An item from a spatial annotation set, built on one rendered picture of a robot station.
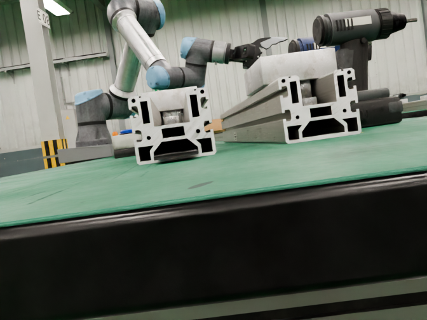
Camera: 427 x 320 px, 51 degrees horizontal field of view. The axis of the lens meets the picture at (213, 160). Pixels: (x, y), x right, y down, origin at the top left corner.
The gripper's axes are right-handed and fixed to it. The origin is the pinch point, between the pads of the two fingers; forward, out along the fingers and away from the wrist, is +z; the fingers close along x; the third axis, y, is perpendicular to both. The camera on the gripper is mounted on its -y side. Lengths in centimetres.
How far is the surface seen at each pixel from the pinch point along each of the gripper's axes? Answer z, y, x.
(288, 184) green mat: -6, -134, 29
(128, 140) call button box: -39, -35, 33
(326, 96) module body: 2, -90, 20
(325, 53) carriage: 1, -86, 14
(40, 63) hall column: -356, 546, -39
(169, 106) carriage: -24, -65, 24
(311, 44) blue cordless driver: 2.7, -48.6, 4.4
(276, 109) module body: -5, -91, 23
